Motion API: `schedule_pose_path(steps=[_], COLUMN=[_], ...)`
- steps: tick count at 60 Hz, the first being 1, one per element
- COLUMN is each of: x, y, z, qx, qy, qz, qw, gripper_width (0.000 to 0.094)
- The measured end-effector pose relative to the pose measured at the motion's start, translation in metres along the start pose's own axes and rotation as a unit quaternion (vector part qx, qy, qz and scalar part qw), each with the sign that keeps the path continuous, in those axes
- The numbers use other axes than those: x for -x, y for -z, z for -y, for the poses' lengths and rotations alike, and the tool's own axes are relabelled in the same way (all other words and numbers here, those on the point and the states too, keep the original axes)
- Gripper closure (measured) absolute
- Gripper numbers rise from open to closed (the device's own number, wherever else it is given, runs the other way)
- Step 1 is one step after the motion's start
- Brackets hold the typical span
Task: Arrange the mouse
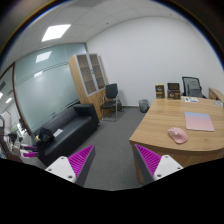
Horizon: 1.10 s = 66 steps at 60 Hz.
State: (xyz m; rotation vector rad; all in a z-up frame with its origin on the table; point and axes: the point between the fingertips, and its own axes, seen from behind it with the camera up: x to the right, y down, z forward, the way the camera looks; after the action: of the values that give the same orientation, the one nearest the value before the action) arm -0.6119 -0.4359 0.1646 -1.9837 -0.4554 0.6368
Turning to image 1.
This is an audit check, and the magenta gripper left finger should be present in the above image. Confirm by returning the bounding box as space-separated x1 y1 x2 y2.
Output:
46 145 95 186

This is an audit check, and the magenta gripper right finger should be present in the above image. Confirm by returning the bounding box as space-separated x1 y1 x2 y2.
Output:
134 144 182 184

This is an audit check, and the pink computer mouse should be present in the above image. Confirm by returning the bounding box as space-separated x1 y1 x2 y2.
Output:
168 127 188 144

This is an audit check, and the pink blue mouse pad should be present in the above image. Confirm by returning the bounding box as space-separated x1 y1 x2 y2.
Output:
185 112 214 132

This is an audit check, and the white paper on sofa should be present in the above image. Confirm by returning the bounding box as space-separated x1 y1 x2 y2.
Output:
53 129 63 137

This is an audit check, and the black leather sofa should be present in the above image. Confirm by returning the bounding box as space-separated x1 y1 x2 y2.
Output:
38 104 100 166

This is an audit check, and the black bag on sofa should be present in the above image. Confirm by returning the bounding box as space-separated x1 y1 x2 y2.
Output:
35 128 54 146

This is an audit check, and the wooden office desk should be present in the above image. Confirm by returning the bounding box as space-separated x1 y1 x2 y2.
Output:
128 87 224 185

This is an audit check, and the grey mesh waste bin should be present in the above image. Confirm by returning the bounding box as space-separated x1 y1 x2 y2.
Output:
139 99 149 113

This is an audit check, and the black visitor chair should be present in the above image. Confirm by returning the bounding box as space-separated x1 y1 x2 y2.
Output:
100 83 123 112

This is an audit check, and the colourful leaflet on desk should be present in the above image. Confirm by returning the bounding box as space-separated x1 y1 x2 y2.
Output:
182 96 199 103

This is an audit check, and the dark box right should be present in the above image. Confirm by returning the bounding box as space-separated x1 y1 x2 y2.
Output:
167 83 181 99

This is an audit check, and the dark box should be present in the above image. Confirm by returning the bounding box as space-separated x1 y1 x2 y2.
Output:
167 83 181 99
155 84 165 99

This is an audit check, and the dark box left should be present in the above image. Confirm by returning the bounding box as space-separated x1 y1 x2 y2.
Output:
155 84 165 99

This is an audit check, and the grey mesh office chair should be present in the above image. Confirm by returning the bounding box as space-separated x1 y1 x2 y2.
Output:
182 77 204 98

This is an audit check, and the wooden glass-door cabinet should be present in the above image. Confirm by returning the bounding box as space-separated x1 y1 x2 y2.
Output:
68 53 106 119

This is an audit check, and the ceiling light panel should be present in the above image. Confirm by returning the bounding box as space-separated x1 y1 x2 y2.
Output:
42 24 70 42

